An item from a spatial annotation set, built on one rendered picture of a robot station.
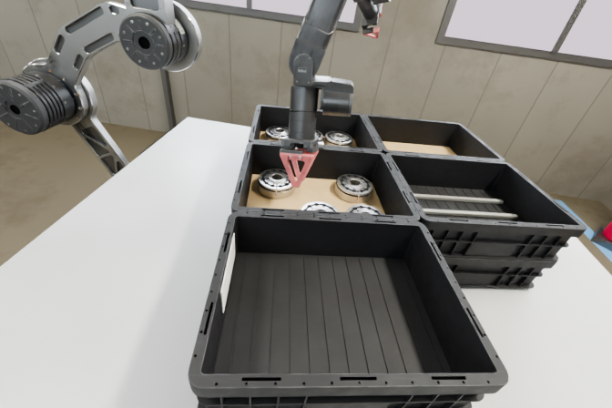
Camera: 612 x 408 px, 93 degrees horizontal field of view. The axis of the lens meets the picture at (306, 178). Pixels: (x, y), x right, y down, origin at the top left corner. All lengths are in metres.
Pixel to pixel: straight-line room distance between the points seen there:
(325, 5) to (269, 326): 0.55
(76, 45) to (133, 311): 0.85
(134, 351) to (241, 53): 2.18
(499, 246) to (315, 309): 0.46
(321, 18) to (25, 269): 0.84
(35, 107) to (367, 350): 1.15
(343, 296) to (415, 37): 2.09
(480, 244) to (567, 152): 2.51
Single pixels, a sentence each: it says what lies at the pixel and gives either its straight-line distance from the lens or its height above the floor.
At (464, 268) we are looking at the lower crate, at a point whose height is 0.77.
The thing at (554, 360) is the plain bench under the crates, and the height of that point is 0.70.
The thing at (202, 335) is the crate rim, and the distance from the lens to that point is 0.44.
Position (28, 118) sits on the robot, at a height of 0.86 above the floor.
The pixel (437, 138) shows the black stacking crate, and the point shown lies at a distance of 1.29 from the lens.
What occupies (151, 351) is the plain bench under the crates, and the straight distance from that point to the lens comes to 0.71.
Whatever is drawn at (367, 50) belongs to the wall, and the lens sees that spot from 2.40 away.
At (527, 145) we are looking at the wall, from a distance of 3.05.
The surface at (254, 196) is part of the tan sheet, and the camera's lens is 0.78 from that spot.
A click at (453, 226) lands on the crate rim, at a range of 0.70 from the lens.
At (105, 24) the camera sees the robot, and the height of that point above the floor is 1.14.
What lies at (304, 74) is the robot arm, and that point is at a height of 1.18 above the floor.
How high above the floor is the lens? 1.31
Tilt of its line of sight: 34 degrees down
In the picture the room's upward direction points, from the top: 8 degrees clockwise
